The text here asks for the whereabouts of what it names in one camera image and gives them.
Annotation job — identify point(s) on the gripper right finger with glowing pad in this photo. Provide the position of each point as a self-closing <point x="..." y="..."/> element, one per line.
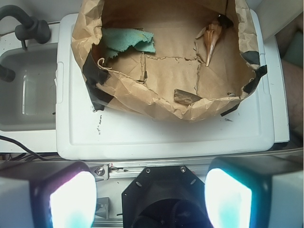
<point x="264" y="191"/>

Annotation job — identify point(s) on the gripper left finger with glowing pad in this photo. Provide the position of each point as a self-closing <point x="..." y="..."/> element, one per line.
<point x="47" y="194"/>

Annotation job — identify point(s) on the white plastic lid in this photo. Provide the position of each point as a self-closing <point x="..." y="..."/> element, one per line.
<point x="82" y="133"/>

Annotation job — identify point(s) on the white sink basin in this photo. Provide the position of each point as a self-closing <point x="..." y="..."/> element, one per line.
<point x="28" y="103"/>

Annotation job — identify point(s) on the small wood piece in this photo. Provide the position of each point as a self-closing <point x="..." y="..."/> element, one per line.
<point x="184" y="97"/>

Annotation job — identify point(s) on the brown paper bag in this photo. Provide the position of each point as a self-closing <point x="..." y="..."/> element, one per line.
<point x="143" y="82"/>

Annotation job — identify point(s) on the orange spiral seashell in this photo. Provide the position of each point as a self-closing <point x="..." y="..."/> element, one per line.
<point x="211" y="35"/>

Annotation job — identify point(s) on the black faucet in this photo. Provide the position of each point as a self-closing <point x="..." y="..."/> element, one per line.
<point x="29" y="28"/>

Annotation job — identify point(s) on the green cloth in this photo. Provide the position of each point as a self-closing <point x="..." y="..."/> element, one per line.
<point x="118" y="40"/>

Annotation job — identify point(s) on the aluminium frame rail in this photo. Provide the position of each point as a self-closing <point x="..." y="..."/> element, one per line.
<point x="119" y="170"/>

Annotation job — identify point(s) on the black octagonal mount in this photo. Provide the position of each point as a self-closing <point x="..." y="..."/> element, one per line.
<point x="165" y="197"/>

